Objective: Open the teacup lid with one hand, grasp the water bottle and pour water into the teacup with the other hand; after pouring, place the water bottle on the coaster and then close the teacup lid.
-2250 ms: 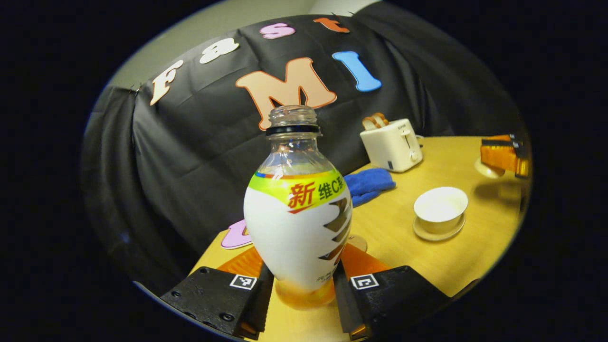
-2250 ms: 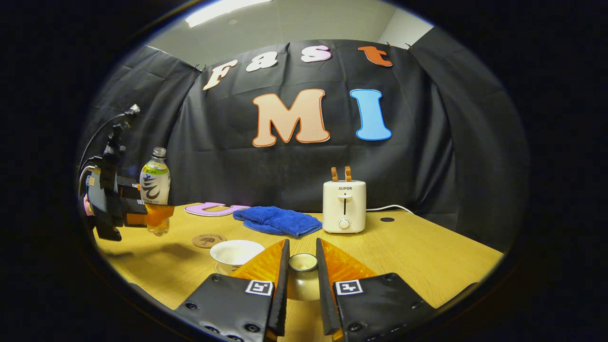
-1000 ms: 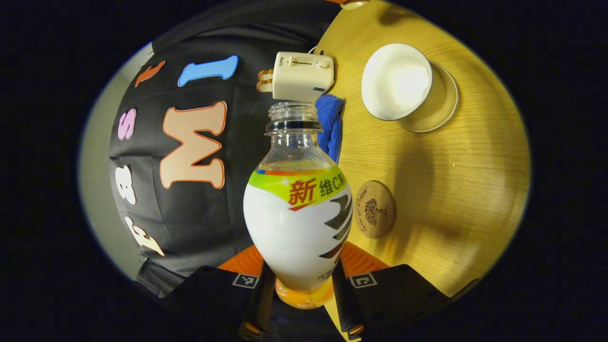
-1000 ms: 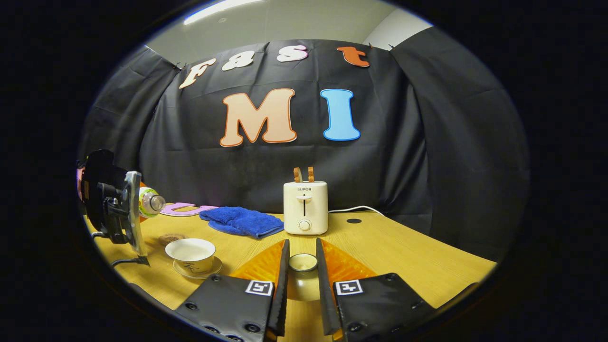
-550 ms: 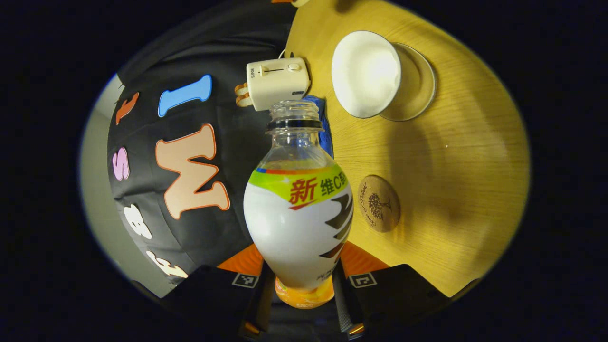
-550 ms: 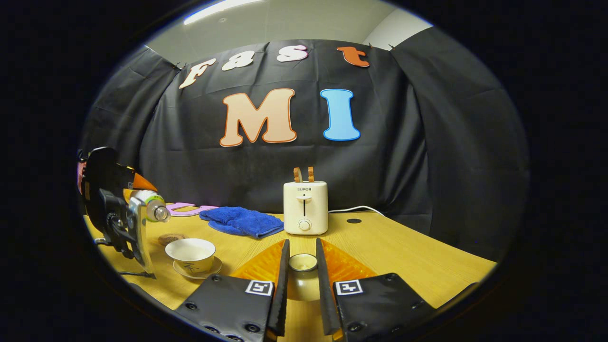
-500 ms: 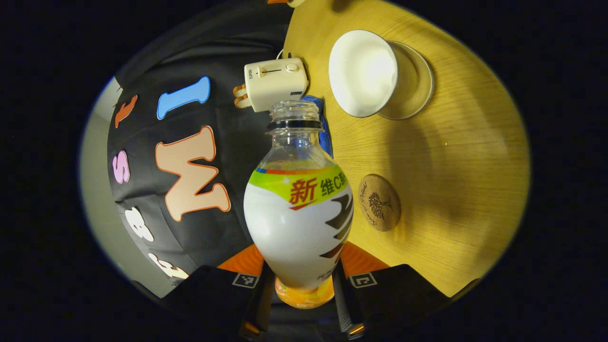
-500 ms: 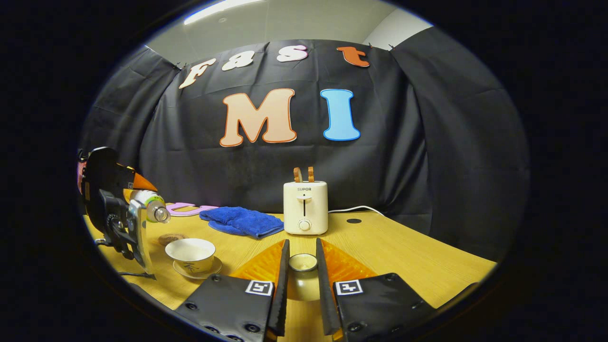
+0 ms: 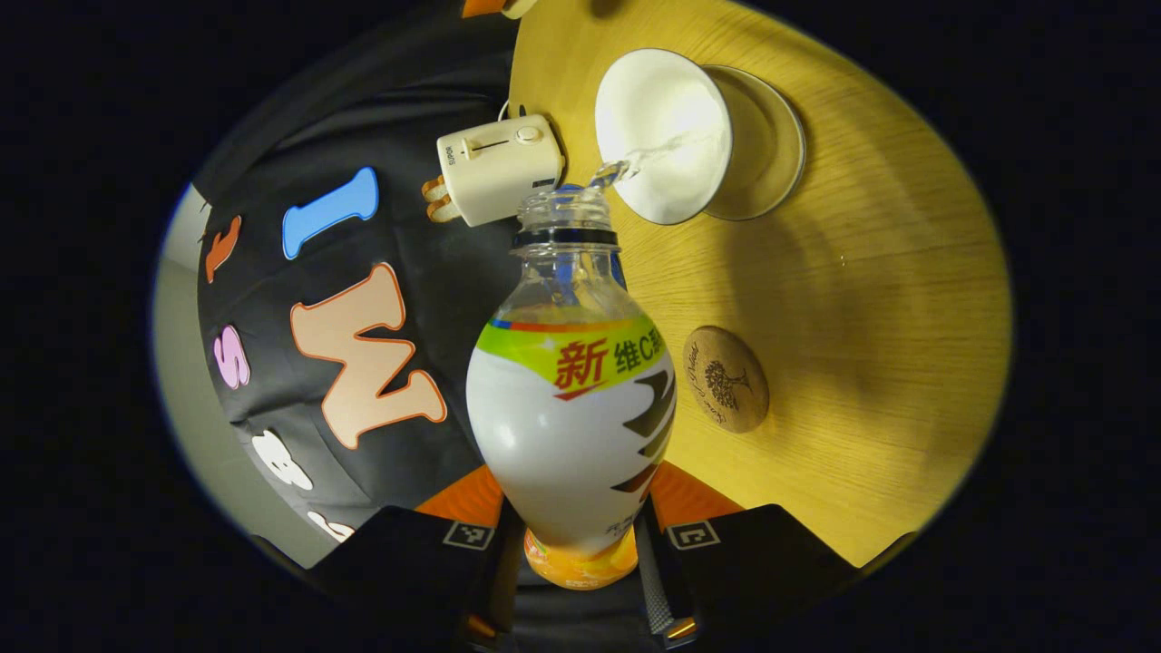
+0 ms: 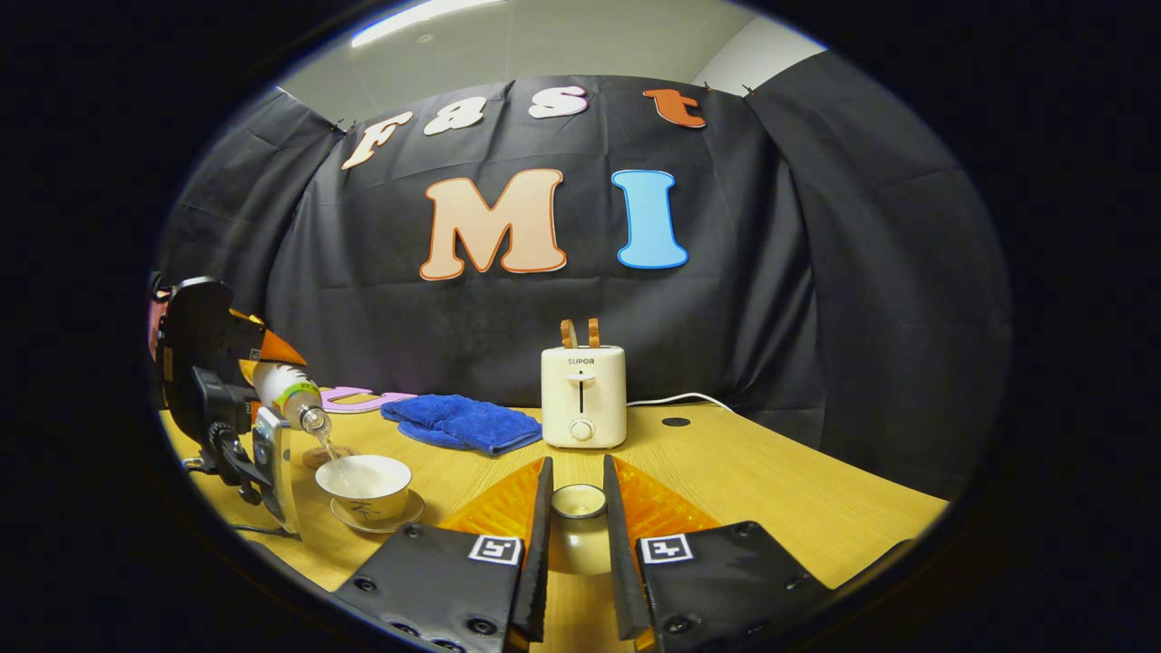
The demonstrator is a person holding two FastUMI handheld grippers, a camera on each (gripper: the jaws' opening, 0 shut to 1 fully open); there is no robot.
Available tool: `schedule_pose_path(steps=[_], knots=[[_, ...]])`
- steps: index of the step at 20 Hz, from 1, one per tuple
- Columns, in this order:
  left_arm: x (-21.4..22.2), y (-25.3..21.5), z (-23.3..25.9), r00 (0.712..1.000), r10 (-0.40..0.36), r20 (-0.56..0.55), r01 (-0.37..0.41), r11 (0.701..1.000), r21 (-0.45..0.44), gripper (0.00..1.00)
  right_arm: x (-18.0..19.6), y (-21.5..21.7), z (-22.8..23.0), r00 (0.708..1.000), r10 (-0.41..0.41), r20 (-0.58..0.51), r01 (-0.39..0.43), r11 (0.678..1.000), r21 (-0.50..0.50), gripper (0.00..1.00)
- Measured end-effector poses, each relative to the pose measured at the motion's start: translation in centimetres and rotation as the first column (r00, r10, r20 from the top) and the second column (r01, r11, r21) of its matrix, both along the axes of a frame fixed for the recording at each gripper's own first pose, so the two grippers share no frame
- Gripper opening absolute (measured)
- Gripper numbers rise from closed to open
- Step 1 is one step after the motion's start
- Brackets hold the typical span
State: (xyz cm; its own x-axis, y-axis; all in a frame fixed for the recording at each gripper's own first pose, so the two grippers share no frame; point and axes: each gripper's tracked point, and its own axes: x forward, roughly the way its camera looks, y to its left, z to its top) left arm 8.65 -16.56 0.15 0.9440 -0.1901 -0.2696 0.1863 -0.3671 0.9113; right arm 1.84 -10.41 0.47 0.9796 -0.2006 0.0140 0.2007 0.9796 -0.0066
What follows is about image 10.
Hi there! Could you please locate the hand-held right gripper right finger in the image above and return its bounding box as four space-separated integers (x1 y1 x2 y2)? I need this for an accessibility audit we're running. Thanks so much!
602 453 835 653

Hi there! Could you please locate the round brown coaster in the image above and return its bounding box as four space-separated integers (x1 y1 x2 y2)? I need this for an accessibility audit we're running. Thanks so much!
302 443 361 471

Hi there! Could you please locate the purple foam letter cutout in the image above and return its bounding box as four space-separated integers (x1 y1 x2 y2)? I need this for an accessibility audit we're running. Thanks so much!
319 386 418 414

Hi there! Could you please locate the black backdrop cloth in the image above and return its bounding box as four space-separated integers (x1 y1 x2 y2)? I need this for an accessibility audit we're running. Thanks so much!
150 50 1012 500

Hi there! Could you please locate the blue folded towel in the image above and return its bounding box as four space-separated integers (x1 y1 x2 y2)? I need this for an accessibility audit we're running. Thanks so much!
381 394 543 456

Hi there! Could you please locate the white toaster cable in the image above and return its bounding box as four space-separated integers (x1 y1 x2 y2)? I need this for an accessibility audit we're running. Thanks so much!
626 392 736 414

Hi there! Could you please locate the cream ceramic teacup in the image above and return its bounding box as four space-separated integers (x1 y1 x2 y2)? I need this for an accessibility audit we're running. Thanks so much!
315 454 414 522

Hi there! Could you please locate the cream ceramic saucer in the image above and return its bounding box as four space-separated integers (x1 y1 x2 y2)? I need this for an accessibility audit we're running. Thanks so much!
328 490 425 534

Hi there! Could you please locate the cream teacup lid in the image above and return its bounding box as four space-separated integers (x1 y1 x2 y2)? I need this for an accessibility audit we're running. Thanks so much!
547 483 610 577

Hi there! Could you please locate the cream toaster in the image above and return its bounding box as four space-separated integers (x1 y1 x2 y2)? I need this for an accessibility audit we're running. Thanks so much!
541 346 629 450

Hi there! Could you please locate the clear labelled water bottle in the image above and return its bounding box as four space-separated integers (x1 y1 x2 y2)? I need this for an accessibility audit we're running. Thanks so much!
240 358 334 436

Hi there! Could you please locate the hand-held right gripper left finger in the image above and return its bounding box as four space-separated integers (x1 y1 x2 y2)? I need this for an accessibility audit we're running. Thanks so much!
331 456 554 653

